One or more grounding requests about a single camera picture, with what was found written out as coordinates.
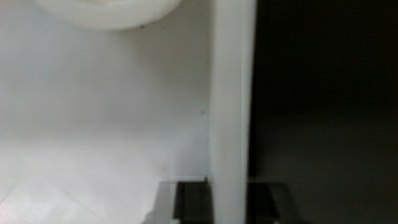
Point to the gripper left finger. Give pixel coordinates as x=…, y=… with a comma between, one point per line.
x=179, y=203

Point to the white square tabletop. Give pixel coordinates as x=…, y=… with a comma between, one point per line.
x=124, y=81

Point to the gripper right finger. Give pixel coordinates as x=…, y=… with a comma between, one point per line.
x=270, y=204

